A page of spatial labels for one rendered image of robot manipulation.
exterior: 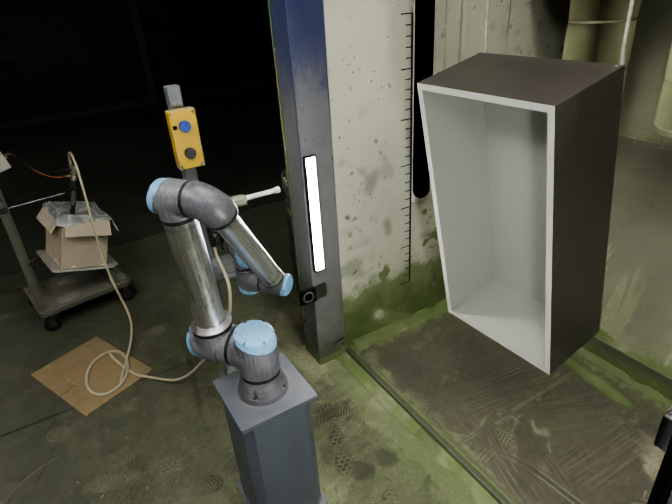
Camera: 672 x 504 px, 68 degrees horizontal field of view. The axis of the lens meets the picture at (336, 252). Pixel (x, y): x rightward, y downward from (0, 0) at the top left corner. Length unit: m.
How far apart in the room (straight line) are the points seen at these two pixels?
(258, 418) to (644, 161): 2.51
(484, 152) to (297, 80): 0.90
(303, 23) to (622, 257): 2.10
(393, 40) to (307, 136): 0.62
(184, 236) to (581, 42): 2.26
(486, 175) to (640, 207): 1.07
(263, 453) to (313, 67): 1.62
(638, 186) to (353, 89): 1.72
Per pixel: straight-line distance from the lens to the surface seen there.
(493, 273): 2.83
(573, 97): 1.73
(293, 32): 2.33
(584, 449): 2.72
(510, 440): 2.66
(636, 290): 3.15
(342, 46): 2.45
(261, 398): 1.92
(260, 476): 2.11
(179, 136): 2.34
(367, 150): 2.62
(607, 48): 3.08
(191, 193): 1.55
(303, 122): 2.39
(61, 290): 4.11
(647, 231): 3.20
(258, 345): 1.79
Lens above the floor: 1.99
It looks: 28 degrees down
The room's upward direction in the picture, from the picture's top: 4 degrees counter-clockwise
